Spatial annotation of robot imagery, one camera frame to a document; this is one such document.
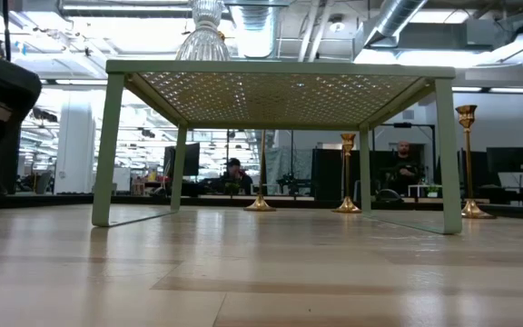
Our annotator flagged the black aluminium table frame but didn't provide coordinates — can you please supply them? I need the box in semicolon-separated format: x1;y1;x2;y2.
0;193;523;223

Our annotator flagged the clear glass candle holder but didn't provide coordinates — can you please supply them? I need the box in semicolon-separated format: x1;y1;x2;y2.
174;0;232;62

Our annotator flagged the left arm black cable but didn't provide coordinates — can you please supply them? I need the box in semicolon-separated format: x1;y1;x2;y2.
0;0;13;63

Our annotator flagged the medium brass candlestick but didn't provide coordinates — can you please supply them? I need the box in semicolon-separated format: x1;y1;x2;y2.
454;104;498;220

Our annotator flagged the small white side table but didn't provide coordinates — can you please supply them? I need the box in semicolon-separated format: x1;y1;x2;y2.
408;183;445;199

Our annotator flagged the silver air duct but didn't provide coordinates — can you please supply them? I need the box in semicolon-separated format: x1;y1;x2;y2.
363;0;429;46

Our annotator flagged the black monitor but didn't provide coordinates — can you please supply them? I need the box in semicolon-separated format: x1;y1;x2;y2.
163;142;202;178
486;145;523;174

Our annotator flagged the white column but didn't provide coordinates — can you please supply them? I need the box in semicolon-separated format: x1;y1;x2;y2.
54;97;97;195

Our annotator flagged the tall brass candlestick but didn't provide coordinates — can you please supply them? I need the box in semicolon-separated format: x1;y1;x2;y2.
242;129;278;213

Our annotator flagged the short brass candlestick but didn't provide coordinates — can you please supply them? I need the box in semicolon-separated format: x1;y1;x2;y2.
331;132;363;214

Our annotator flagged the person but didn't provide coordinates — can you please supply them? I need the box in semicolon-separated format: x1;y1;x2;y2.
222;157;255;196
380;139;427;197

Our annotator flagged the green perforated metal shelf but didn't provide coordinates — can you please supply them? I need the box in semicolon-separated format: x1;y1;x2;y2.
91;59;464;236

